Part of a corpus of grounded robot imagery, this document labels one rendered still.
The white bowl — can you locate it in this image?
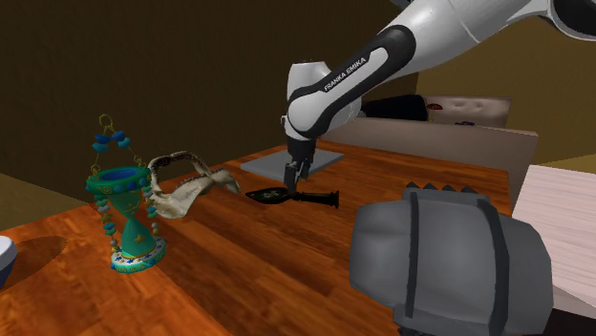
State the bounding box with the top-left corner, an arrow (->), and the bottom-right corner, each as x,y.
0,235 -> 19,290

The beige sofa with cushions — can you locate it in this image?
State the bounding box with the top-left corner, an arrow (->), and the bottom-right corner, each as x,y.
321,94 -> 541,211

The orange wooden table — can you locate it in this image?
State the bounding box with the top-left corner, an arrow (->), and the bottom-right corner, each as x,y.
0,139 -> 514,336

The grey flat slab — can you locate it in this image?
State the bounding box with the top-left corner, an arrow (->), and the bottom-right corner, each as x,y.
239,149 -> 346,183

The teal beaded goblet censer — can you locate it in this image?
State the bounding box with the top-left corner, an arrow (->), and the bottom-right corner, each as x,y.
85,113 -> 168,275

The pale wooden table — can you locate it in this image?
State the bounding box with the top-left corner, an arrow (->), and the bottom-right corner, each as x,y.
511,163 -> 596,322

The grey strapped backpack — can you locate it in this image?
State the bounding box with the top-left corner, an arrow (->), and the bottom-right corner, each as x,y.
349,181 -> 556,336

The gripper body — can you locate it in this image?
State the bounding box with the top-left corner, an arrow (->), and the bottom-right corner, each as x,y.
286,136 -> 318,165

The beige jawbone with teeth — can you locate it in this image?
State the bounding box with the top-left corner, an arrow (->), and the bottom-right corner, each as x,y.
146,150 -> 243,221

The black ornate spoon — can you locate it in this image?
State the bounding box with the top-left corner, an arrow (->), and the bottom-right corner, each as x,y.
245,185 -> 341,210

